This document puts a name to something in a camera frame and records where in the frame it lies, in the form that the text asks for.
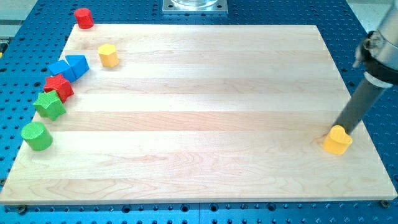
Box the yellow heart block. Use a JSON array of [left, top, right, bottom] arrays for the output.
[[323, 125, 353, 155]]

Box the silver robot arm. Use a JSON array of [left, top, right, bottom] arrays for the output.
[[353, 0, 397, 88]]

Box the light wooden board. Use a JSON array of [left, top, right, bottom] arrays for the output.
[[1, 24, 397, 205]]

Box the board stop screw left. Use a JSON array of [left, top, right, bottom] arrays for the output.
[[16, 205, 27, 215]]

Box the board stop screw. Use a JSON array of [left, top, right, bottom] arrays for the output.
[[16, 205, 27, 215], [379, 200, 391, 208]]

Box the board stop screw right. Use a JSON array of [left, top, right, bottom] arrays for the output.
[[379, 200, 391, 208]]

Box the yellow hexagon block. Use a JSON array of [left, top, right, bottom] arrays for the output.
[[98, 44, 119, 68]]

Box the blue triangle block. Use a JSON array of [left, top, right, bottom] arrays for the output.
[[65, 55, 90, 80]]

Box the red star block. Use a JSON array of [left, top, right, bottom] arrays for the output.
[[44, 73, 74, 103]]

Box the blue cube block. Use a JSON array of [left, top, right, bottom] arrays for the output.
[[47, 60, 76, 83]]

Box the red cylinder block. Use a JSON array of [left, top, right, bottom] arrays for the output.
[[74, 7, 95, 29]]

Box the green star block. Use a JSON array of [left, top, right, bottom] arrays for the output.
[[33, 90, 66, 121]]

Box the green cylinder block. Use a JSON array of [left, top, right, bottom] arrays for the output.
[[21, 121, 53, 151]]

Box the grey pusher rod tool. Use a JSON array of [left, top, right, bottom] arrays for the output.
[[332, 78, 386, 134]]

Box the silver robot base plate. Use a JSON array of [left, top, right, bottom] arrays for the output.
[[162, 0, 228, 14]]

